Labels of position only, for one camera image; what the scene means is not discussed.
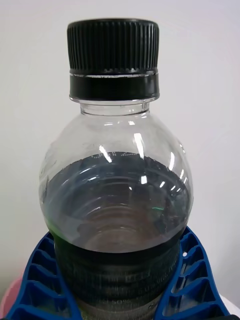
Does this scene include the dark drink bottle black cap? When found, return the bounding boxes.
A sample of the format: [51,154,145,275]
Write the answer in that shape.
[38,17,195,320]

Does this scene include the pink plastic waste bin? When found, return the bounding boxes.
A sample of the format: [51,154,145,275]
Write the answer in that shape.
[0,274,26,320]

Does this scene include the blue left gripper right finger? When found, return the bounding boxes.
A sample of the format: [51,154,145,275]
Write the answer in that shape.
[152,226,232,320]

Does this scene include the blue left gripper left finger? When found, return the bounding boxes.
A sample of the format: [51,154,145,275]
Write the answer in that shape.
[5,231,85,320]

